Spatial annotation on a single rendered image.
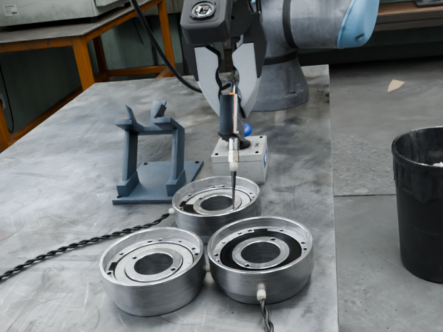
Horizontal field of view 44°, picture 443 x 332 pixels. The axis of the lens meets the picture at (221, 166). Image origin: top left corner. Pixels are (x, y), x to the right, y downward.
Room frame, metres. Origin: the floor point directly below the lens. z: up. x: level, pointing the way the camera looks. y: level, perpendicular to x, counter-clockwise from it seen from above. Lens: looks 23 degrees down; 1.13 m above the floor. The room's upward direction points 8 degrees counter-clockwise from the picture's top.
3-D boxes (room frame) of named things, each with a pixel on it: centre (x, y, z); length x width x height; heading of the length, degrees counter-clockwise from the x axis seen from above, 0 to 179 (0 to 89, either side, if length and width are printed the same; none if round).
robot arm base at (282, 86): (1.06, -0.12, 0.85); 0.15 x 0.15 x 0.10
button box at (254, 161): (0.72, -0.03, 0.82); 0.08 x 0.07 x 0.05; 167
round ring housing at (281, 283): (0.47, -0.03, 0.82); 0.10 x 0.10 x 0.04
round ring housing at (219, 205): (0.58, 0.01, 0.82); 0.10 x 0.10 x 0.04
